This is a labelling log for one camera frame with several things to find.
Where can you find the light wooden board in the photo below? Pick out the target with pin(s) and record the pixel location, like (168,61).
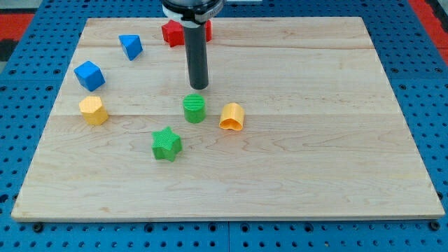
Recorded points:
(323,139)

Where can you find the black robot arm flange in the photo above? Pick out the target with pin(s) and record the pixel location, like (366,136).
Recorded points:
(191,13)

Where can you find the red star block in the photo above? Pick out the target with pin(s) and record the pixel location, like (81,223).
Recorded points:
(172,33)

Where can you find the green cylinder block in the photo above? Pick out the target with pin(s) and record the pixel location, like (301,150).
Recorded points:
(194,108)

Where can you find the green star block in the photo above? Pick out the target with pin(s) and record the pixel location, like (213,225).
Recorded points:
(166,144)

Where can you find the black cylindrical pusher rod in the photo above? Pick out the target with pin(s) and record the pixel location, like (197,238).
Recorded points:
(196,55)

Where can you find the blue triangular prism block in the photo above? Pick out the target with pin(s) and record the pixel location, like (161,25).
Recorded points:
(131,45)

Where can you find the blue cube block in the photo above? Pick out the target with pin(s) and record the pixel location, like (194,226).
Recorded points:
(89,76)

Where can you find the yellow hexagon block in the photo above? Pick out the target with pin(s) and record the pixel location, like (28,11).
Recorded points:
(93,110)

